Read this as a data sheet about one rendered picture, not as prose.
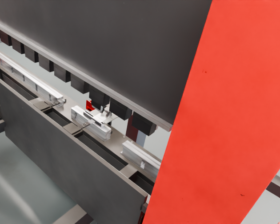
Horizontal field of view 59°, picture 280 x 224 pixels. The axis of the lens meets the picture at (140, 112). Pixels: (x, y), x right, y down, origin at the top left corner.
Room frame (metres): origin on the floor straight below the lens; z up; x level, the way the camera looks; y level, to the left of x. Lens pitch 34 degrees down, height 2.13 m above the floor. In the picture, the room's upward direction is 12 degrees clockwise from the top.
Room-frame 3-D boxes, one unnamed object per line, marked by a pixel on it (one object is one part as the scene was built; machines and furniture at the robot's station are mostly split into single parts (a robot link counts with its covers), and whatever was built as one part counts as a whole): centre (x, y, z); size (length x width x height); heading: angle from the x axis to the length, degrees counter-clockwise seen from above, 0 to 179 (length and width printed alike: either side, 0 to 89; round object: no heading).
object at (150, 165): (1.18, -0.15, 0.92); 0.50 x 0.06 x 0.10; 58
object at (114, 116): (1.60, 0.24, 1.00); 0.26 x 0.18 x 0.01; 148
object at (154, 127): (1.25, -0.05, 1.26); 0.15 x 0.09 x 0.17; 58
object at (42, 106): (1.51, 0.69, 1.01); 0.26 x 0.12 x 0.05; 148
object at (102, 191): (0.91, 0.39, 1.12); 1.13 x 0.02 x 0.44; 58
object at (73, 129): (1.32, 0.39, 1.01); 0.26 x 0.12 x 0.05; 148
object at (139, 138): (2.31, -0.01, 0.50); 0.18 x 0.18 x 1.00; 52
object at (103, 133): (1.50, 0.36, 0.92); 0.39 x 0.06 x 0.10; 58
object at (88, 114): (1.48, 0.34, 0.99); 0.20 x 0.03 x 0.03; 58
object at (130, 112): (1.35, 0.12, 1.26); 0.15 x 0.09 x 0.17; 58
